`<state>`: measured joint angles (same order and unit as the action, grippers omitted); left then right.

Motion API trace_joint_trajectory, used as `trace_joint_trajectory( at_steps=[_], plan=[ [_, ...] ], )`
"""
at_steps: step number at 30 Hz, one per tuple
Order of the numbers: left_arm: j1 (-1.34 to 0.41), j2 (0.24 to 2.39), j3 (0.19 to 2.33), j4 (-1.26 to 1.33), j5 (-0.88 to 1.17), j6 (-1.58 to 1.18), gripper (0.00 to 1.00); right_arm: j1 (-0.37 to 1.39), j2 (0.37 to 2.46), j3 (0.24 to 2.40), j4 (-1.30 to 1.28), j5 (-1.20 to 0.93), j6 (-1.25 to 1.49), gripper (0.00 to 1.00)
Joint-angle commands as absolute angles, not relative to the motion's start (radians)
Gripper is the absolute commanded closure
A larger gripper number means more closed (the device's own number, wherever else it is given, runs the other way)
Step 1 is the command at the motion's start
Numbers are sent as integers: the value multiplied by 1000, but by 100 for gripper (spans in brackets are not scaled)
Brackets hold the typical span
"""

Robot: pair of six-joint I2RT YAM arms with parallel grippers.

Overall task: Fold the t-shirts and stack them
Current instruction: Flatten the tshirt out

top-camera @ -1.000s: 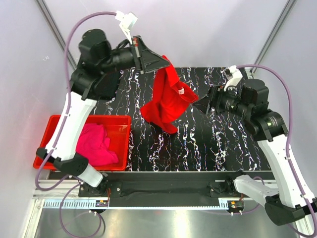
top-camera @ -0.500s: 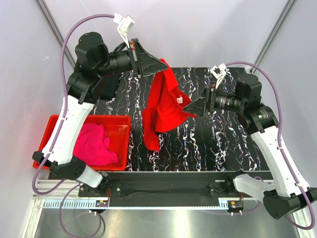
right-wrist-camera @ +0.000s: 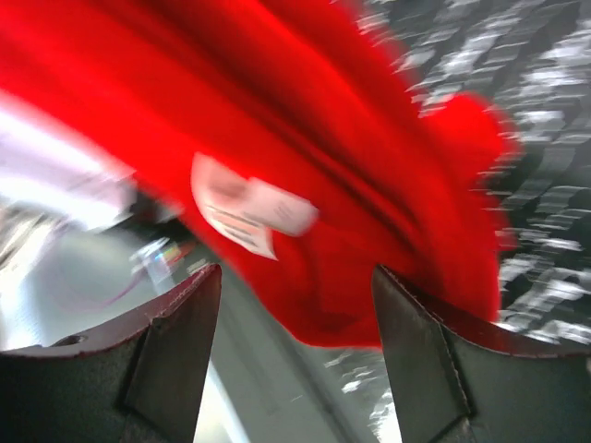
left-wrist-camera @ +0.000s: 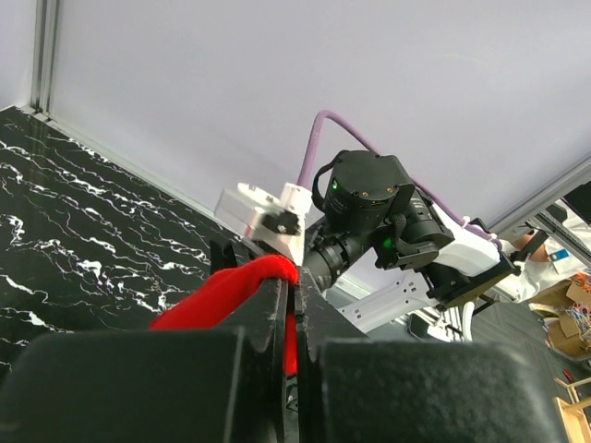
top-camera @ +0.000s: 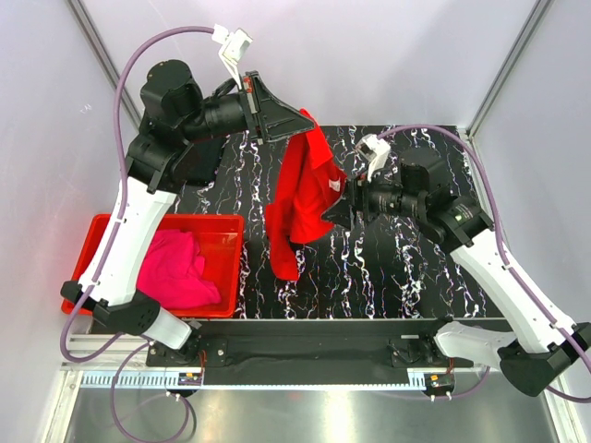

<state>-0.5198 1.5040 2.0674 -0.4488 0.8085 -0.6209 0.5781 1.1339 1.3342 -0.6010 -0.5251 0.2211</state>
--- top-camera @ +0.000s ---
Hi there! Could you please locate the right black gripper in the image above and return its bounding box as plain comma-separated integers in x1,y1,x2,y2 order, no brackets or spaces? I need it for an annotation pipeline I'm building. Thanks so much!
320,162,424,232

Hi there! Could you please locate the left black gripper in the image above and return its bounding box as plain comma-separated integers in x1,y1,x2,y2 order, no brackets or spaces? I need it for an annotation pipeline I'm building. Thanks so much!
178,70,315,145

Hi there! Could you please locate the red t shirt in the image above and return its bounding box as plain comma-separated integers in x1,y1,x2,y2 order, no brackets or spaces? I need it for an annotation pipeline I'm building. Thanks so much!
265,126,346,281

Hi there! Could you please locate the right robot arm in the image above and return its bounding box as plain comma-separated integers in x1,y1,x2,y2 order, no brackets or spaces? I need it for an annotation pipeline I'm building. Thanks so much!
322,154,590,397

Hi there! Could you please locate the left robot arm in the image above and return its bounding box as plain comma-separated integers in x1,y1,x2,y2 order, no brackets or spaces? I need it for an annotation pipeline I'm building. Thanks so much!
61,60,315,365

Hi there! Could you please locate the folded black t shirt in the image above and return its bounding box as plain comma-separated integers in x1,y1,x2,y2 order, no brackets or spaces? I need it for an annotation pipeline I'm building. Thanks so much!
177,137,226,186

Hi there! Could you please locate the red plastic bin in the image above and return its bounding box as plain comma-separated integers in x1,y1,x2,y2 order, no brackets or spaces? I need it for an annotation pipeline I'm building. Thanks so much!
60,211,244,318

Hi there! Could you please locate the pink t shirt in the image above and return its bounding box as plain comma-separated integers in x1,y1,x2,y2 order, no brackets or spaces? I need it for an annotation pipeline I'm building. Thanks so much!
137,230,222,310

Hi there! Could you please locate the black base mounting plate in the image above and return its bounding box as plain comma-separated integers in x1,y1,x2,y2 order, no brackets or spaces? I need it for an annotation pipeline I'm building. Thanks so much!
147,319,451,389

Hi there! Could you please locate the right connector box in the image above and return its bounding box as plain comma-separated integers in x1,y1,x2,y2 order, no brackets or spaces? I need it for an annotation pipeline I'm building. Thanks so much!
426,373,455,391

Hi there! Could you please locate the connector box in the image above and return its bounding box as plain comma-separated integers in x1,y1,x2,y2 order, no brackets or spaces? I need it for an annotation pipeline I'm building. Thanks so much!
177,372,202,387
426,373,455,391

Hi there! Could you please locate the left connector box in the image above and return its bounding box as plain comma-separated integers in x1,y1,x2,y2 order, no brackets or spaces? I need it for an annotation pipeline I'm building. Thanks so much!
177,372,202,387

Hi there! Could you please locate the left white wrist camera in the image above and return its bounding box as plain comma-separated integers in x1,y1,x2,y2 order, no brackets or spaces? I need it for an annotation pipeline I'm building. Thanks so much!
211,24,253,90

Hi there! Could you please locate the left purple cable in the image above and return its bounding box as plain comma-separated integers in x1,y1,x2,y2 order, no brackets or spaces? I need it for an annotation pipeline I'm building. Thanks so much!
59,25,216,365

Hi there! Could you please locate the purple cable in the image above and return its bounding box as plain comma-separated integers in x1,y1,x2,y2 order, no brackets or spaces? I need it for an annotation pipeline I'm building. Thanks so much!
59,25,216,365
376,124,591,402

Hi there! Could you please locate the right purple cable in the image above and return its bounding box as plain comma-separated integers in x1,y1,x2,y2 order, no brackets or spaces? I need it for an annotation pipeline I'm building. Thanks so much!
376,124,591,402

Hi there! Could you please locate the aluminium frame rail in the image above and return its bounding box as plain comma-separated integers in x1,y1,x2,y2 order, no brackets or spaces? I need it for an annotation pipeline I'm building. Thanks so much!
63,334,489,398

